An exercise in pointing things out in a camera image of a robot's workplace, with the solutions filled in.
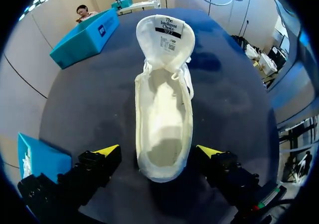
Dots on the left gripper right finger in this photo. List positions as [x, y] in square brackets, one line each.
[229, 176]

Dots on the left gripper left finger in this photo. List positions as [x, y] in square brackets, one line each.
[94, 174]

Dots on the white shoe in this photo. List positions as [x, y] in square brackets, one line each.
[162, 109]

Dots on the teal box with white paper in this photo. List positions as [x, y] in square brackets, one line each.
[47, 159]

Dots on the person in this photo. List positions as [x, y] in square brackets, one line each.
[83, 11]

